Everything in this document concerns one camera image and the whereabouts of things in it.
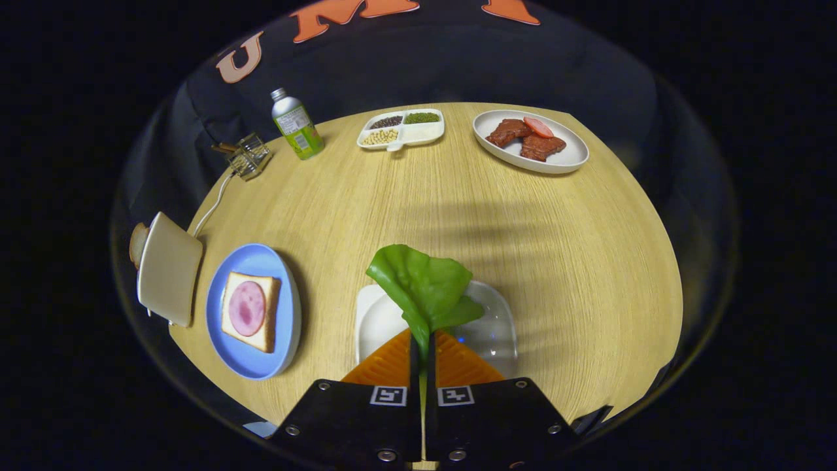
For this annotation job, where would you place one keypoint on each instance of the black backdrop cloth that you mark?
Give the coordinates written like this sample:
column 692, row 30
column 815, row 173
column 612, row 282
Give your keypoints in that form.
column 444, row 59

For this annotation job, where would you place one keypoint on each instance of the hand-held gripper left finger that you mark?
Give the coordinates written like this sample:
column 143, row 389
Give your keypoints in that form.
column 414, row 373

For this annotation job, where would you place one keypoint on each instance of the pile of dark beans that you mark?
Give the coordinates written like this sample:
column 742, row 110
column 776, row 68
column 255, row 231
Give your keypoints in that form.
column 386, row 122

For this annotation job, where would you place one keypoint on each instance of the white toaster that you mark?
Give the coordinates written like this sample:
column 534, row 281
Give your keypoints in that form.
column 169, row 268

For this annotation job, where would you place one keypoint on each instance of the green lettuce leaf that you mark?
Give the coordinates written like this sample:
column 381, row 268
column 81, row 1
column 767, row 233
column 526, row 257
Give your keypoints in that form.
column 422, row 281

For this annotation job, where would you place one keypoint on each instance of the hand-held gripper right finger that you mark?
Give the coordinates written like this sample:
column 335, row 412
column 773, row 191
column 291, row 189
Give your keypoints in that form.
column 432, row 376

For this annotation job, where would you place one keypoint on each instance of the pile of yellow soybeans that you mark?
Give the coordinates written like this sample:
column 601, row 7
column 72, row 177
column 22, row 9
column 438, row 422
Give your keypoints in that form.
column 380, row 137

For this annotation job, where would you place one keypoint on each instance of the red tomato slice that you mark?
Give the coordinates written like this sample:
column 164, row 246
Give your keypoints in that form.
column 538, row 127

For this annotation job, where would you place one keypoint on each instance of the bread slice under ham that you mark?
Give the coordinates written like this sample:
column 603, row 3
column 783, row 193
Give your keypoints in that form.
column 270, row 314

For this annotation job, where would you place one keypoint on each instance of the white square plate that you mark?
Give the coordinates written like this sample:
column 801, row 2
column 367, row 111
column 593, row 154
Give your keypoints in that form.
column 379, row 324

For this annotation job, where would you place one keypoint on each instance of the toasted bread slice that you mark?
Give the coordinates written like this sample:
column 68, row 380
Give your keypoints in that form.
column 137, row 245

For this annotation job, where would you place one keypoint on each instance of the white divided dish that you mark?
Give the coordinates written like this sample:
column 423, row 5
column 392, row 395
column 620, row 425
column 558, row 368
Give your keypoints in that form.
column 422, row 132

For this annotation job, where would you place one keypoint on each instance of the white oval plate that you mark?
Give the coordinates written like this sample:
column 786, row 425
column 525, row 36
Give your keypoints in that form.
column 569, row 154

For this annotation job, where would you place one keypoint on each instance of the pile of green beans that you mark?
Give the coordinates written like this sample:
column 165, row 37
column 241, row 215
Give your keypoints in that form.
column 422, row 118

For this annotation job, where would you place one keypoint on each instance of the pink ham slice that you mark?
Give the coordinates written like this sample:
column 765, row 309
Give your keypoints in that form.
column 247, row 309

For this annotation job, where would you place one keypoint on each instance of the blue round plate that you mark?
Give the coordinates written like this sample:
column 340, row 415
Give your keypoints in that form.
column 255, row 366

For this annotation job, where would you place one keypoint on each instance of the brown meat slice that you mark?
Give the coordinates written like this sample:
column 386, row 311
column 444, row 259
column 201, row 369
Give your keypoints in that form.
column 543, row 148
column 507, row 132

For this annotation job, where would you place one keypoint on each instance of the green labelled metal bottle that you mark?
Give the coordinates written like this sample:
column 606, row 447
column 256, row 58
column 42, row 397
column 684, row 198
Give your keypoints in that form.
column 297, row 127

